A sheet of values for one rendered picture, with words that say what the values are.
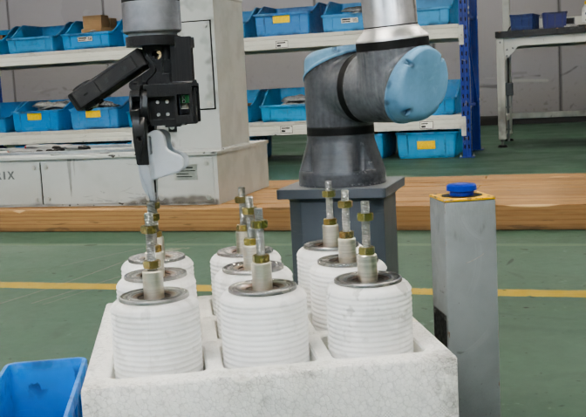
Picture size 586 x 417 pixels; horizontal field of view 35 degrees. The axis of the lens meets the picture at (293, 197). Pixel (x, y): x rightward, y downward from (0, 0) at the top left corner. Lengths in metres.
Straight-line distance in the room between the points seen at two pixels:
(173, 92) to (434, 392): 0.49
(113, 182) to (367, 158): 1.91
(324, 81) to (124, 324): 0.69
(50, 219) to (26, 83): 7.69
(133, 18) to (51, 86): 9.69
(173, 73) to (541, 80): 8.20
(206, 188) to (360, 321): 2.24
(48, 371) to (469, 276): 0.58
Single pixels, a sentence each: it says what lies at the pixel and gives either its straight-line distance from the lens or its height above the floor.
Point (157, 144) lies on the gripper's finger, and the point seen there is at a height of 0.40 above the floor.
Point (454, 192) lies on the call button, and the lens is 1.24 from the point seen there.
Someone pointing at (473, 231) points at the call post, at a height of 0.27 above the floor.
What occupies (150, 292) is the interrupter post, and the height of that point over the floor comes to 0.26.
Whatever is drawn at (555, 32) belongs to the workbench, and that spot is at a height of 0.73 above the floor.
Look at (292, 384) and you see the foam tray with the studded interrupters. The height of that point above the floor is 0.17.
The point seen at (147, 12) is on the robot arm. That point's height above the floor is 0.57.
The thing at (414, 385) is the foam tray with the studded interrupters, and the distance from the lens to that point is 1.00.
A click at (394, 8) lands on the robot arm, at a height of 0.58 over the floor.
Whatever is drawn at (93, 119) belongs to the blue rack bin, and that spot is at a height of 0.32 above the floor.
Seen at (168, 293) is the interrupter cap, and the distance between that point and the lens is 1.03.
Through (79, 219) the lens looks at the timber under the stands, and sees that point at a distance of 3.36.
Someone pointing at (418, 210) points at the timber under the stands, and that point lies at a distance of 2.95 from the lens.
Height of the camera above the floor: 0.47
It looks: 7 degrees down
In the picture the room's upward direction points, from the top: 3 degrees counter-clockwise
